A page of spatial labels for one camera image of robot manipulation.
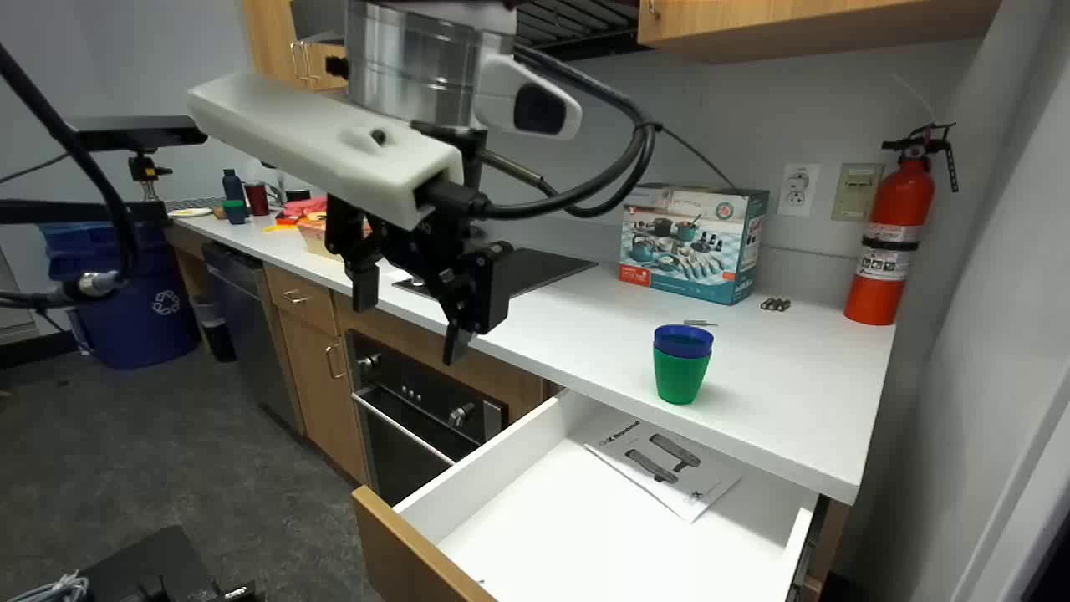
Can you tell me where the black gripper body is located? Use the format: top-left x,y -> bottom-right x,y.
366,191 -> 496,287

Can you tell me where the blue plastic cup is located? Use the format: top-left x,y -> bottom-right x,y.
652,320 -> 718,365

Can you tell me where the green plastic cup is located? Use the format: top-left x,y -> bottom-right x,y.
652,347 -> 714,410

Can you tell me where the white drawer with wooden front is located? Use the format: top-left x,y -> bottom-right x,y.
348,388 -> 821,602

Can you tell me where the basket of toy food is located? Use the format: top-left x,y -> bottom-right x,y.
271,196 -> 339,258

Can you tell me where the red can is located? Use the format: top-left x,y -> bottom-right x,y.
240,177 -> 275,221

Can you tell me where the wooden base cabinet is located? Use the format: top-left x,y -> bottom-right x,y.
163,221 -> 563,485

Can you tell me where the stainless dishwasher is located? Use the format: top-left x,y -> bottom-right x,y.
196,241 -> 309,436

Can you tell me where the blue bottle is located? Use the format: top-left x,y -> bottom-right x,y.
218,163 -> 250,227

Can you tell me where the black built-in oven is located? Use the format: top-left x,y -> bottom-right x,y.
345,329 -> 513,509

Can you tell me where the toy cookware set box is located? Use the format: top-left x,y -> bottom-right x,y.
614,180 -> 773,309

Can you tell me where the blue recycling bin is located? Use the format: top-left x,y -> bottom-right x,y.
39,217 -> 208,374

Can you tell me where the printed paper sheet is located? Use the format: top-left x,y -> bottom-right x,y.
583,414 -> 746,524

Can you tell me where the black under-cabinet rack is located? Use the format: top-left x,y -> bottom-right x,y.
510,0 -> 647,62

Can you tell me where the black equipment cart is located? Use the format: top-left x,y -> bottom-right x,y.
0,521 -> 261,602

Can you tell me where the red fire extinguisher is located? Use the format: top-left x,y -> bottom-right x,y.
844,122 -> 964,333

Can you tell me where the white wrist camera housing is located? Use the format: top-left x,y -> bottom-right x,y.
183,72 -> 467,235

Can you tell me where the black stereo camera bar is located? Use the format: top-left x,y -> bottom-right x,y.
66,113 -> 212,154

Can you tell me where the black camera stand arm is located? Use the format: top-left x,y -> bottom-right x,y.
0,148 -> 180,227

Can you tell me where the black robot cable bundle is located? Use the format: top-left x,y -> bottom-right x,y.
0,41 -> 742,315

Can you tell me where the white wall outlet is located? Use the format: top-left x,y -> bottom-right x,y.
777,162 -> 824,221

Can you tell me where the beige wall switch plate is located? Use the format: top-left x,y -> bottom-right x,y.
828,162 -> 886,223

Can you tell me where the wooden wall cabinet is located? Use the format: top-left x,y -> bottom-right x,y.
635,0 -> 1005,67

